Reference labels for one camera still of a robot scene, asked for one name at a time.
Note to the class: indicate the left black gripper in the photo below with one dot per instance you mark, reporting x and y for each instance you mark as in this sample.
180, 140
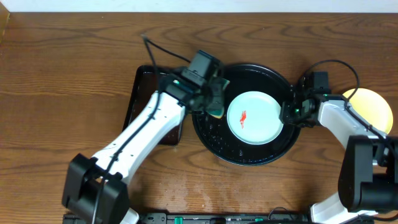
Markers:
212, 97

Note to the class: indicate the light blue plate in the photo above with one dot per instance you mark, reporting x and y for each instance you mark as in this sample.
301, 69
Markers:
253, 117

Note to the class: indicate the green scouring sponge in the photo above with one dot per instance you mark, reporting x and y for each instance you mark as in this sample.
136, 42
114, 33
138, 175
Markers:
215, 106

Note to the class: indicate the yellow plate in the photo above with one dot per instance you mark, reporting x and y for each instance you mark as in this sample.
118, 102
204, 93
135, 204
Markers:
373, 108

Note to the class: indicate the black rectangular tray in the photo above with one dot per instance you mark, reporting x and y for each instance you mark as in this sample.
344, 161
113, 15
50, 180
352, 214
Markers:
144, 86

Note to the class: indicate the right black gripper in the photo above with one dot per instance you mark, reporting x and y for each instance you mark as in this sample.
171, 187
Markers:
285, 115

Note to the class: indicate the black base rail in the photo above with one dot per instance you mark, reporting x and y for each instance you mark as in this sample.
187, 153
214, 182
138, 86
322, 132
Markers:
162, 218

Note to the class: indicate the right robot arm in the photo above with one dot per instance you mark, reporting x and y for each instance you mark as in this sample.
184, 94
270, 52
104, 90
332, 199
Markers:
367, 185

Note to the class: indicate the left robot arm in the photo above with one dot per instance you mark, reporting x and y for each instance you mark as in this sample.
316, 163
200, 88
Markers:
96, 188

